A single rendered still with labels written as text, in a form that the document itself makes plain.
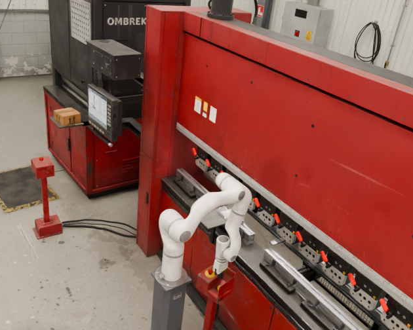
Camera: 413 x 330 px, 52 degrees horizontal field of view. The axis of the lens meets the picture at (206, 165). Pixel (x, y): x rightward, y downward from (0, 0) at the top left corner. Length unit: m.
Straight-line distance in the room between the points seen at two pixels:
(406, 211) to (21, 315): 2.95
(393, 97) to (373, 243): 0.73
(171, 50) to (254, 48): 0.90
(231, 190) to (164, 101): 1.35
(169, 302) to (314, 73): 1.53
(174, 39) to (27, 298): 2.43
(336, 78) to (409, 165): 0.55
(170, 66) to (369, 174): 1.85
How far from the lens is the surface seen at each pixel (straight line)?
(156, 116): 3.51
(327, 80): 2.29
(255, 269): 2.95
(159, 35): 3.33
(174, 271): 2.51
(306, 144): 2.45
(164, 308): 2.67
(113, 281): 4.03
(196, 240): 3.48
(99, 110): 3.68
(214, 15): 3.17
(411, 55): 6.89
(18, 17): 9.15
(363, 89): 2.16
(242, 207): 2.56
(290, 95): 2.50
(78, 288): 4.00
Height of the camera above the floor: 2.77
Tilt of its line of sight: 27 degrees down
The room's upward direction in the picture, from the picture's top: 7 degrees clockwise
